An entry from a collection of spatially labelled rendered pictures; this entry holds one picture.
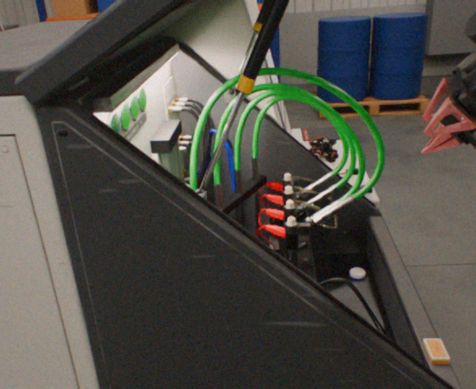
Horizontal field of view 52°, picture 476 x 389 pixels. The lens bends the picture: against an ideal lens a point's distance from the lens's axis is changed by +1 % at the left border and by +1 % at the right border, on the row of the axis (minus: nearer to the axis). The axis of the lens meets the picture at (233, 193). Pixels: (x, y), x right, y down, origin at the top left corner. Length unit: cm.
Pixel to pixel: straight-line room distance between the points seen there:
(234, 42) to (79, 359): 82
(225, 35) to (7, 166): 74
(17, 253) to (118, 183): 19
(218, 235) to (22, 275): 29
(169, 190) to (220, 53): 70
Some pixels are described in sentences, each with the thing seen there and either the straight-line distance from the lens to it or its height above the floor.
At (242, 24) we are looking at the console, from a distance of 127.
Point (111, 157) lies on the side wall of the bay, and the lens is 63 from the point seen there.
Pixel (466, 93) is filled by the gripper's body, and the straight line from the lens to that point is 88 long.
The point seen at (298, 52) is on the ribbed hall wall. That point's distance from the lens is 744.
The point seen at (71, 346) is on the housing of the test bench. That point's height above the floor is 108.
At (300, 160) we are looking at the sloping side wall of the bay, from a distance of 131.
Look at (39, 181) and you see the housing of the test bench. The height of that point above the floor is 136.
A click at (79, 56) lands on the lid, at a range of 59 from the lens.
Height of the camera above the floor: 159
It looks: 24 degrees down
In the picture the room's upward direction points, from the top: 4 degrees counter-clockwise
